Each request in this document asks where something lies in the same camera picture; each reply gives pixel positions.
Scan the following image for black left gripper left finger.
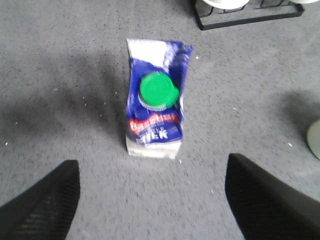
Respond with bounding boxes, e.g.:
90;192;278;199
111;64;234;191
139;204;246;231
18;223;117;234
0;160;81;240

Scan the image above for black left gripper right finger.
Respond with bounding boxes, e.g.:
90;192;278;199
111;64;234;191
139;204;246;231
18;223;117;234
225;153;320;240

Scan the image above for white HOME mug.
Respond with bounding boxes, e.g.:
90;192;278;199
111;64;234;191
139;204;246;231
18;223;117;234
306;119;320;159

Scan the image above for blue white milk carton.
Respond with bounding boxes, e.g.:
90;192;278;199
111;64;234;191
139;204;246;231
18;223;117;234
125;38;194;159

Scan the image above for black wire mug rack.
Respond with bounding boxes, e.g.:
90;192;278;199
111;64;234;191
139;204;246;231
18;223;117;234
190;0;305;31

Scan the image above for white mug with black handle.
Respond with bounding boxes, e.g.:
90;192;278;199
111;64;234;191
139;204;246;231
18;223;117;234
203;0;249;10

